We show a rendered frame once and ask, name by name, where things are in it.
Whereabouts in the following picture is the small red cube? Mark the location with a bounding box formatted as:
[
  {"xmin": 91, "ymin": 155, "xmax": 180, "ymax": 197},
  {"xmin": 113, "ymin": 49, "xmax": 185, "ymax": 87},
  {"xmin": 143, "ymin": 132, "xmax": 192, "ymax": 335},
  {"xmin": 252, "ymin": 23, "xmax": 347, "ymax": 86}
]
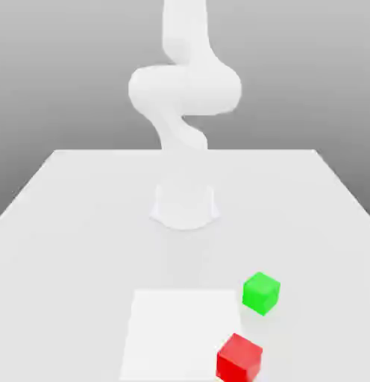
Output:
[{"xmin": 215, "ymin": 332, "xmax": 264, "ymax": 382}]

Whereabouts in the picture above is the small green cube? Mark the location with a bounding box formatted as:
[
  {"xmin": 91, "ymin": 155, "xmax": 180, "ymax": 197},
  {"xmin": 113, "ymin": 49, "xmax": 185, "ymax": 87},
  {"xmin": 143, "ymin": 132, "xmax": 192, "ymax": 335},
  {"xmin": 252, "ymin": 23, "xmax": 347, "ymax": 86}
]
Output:
[{"xmin": 242, "ymin": 271, "xmax": 282, "ymax": 317}]

